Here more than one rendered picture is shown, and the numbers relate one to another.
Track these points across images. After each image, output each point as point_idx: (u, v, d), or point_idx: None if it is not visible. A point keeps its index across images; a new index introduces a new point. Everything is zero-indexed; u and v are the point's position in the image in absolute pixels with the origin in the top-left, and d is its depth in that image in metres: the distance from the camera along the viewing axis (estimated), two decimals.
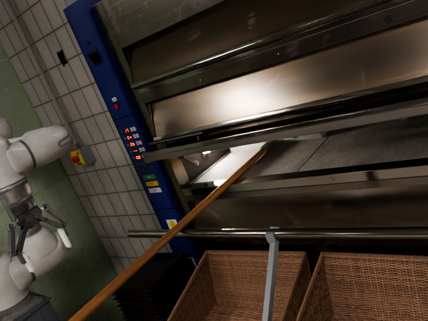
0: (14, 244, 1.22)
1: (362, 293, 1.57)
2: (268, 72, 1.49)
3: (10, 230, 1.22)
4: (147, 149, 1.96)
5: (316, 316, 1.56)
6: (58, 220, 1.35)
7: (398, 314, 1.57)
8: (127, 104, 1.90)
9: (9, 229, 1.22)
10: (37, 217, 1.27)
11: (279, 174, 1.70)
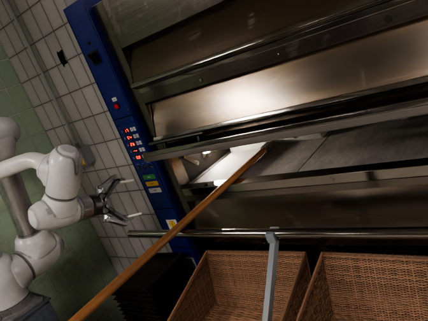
0: (120, 221, 1.54)
1: (362, 293, 1.57)
2: (268, 72, 1.49)
3: (109, 221, 1.51)
4: (147, 149, 1.96)
5: (316, 316, 1.56)
6: None
7: (398, 314, 1.57)
8: (127, 104, 1.90)
9: (108, 221, 1.51)
10: (107, 198, 1.51)
11: (279, 174, 1.70)
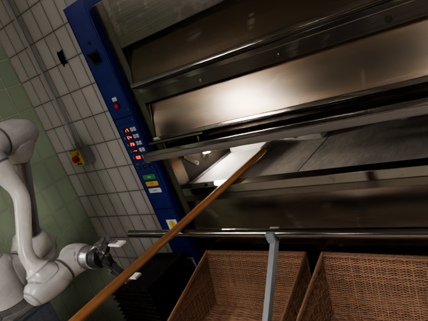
0: None
1: (362, 293, 1.57)
2: (268, 72, 1.49)
3: (111, 275, 1.53)
4: (147, 149, 1.96)
5: (316, 316, 1.56)
6: None
7: (398, 314, 1.57)
8: (127, 104, 1.90)
9: (112, 274, 1.54)
10: (100, 258, 1.50)
11: (279, 174, 1.70)
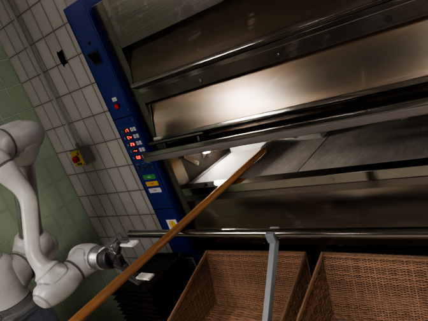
0: (130, 279, 1.46)
1: (362, 293, 1.57)
2: (268, 72, 1.49)
3: None
4: (147, 149, 1.96)
5: (316, 316, 1.56)
6: None
7: (398, 314, 1.57)
8: (127, 104, 1.90)
9: None
10: (112, 258, 1.45)
11: (279, 174, 1.70)
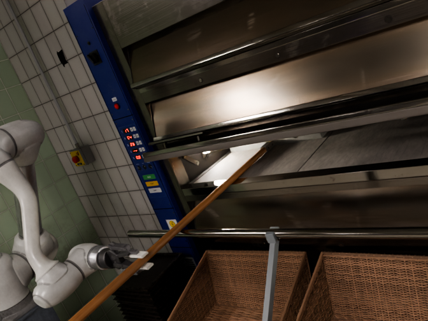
0: None
1: (362, 293, 1.57)
2: (268, 72, 1.49)
3: None
4: (147, 149, 1.96)
5: (316, 316, 1.56)
6: (125, 246, 1.43)
7: (398, 314, 1.57)
8: (127, 104, 1.90)
9: None
10: (113, 259, 1.45)
11: (279, 174, 1.70)
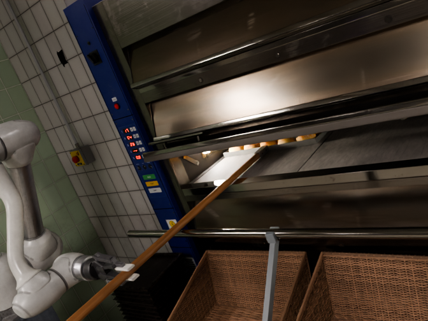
0: None
1: (362, 293, 1.57)
2: (268, 72, 1.49)
3: None
4: (147, 149, 1.96)
5: (316, 316, 1.56)
6: (111, 258, 1.37)
7: (398, 314, 1.57)
8: (127, 104, 1.90)
9: None
10: (97, 270, 1.40)
11: (279, 174, 1.70)
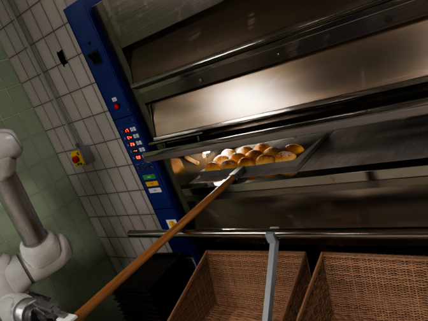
0: None
1: (362, 293, 1.57)
2: (268, 72, 1.49)
3: None
4: (147, 149, 1.96)
5: (316, 316, 1.56)
6: (53, 306, 1.20)
7: (398, 314, 1.57)
8: (127, 104, 1.90)
9: None
10: (39, 318, 1.23)
11: (279, 174, 1.70)
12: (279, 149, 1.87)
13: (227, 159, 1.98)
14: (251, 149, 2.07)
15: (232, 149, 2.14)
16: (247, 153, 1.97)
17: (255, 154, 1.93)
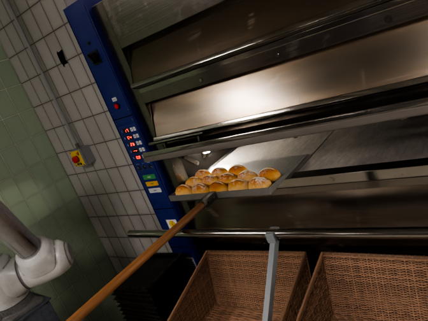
0: None
1: (362, 293, 1.57)
2: (268, 72, 1.49)
3: None
4: (147, 149, 1.96)
5: (316, 316, 1.56)
6: None
7: (398, 314, 1.57)
8: (127, 104, 1.90)
9: None
10: None
11: None
12: (255, 173, 1.70)
13: (198, 183, 1.80)
14: (227, 171, 1.89)
15: (206, 170, 1.96)
16: (220, 176, 1.79)
17: (228, 178, 1.76)
